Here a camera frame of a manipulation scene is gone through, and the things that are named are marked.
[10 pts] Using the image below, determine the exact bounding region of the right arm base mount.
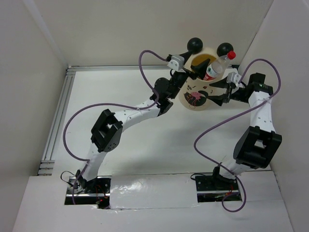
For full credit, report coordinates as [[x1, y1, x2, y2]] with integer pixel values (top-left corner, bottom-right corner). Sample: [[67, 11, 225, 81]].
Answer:
[[190, 173, 242, 203]]

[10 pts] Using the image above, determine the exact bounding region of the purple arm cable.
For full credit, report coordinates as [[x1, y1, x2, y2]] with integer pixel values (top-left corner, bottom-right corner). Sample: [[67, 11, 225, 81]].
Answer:
[[62, 49, 169, 205], [194, 58, 282, 213]]

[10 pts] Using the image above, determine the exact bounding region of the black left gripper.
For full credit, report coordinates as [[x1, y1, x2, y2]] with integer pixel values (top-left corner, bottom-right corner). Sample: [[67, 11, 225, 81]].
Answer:
[[169, 50, 210, 100]]

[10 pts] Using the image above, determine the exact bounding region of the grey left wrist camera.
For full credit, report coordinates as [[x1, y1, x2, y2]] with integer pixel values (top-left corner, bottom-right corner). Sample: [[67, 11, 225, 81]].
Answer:
[[167, 55, 184, 72]]

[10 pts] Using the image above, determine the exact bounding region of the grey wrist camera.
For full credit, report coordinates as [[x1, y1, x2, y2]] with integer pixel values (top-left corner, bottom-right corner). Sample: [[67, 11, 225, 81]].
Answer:
[[226, 72, 242, 86], [167, 55, 184, 72]]

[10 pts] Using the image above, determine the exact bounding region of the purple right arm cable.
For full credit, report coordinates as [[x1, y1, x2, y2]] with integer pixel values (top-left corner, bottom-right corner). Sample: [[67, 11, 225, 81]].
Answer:
[[194, 58, 282, 213]]

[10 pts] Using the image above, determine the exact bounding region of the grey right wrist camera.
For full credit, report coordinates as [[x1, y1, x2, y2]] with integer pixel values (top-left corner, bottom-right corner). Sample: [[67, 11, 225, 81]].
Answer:
[[226, 72, 242, 86]]

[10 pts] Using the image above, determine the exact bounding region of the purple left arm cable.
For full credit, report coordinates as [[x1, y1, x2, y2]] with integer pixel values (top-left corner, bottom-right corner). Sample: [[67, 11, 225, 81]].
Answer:
[[62, 49, 169, 205]]

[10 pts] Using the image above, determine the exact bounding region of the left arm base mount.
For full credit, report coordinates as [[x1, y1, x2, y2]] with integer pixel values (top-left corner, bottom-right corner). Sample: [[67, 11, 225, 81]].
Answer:
[[60, 171, 111, 209]]

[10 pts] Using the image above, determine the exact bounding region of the red label red cap bottle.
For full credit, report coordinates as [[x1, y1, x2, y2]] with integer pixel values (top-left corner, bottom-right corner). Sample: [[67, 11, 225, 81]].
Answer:
[[203, 51, 236, 81]]

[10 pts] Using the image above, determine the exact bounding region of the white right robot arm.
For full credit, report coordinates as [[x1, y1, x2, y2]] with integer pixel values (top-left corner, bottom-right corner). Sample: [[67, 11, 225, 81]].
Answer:
[[208, 72, 282, 189]]

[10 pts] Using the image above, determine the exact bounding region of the cream bin with black ears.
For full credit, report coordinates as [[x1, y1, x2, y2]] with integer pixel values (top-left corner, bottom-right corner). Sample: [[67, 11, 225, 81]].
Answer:
[[178, 37, 234, 111]]

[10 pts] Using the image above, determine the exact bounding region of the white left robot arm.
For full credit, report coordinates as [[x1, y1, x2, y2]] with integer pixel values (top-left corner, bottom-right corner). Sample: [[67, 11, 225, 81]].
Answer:
[[76, 50, 210, 193]]

